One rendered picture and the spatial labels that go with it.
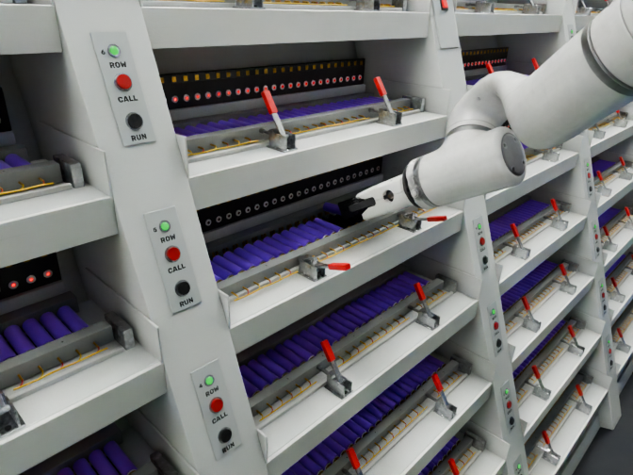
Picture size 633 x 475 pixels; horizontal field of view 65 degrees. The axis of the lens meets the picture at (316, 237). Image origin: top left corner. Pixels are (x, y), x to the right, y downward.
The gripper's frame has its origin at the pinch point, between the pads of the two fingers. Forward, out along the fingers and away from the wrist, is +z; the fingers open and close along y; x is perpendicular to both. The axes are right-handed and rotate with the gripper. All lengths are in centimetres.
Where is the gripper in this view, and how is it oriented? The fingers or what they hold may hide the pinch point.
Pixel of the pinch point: (353, 206)
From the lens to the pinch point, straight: 91.4
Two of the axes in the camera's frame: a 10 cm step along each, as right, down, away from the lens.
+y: 6.9, -2.9, 6.6
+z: -6.4, 1.8, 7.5
